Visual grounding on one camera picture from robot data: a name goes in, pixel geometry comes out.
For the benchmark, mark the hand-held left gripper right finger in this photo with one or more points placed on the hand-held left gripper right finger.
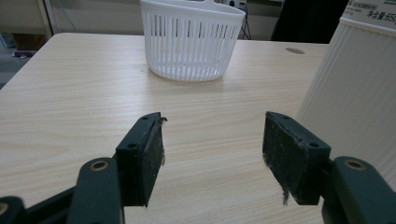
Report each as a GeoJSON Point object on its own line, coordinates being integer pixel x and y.
{"type": "Point", "coordinates": [292, 161]}

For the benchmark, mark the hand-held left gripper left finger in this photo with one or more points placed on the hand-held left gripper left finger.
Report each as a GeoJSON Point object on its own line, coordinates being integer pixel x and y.
{"type": "Point", "coordinates": [141, 158]}

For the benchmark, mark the white ribbed bottle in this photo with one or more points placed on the white ribbed bottle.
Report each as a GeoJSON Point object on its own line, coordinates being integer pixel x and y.
{"type": "Point", "coordinates": [358, 93]}

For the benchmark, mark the white slotted plastic basket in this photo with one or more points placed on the white slotted plastic basket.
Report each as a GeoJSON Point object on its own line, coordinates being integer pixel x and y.
{"type": "Point", "coordinates": [190, 43]}

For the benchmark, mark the black chair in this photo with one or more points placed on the black chair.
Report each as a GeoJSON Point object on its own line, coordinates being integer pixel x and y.
{"type": "Point", "coordinates": [306, 20]}

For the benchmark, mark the purple object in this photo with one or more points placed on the purple object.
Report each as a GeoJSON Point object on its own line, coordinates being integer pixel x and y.
{"type": "Point", "coordinates": [22, 53]}

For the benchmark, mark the white cabinet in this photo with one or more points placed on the white cabinet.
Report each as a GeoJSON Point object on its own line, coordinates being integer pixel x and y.
{"type": "Point", "coordinates": [26, 15]}

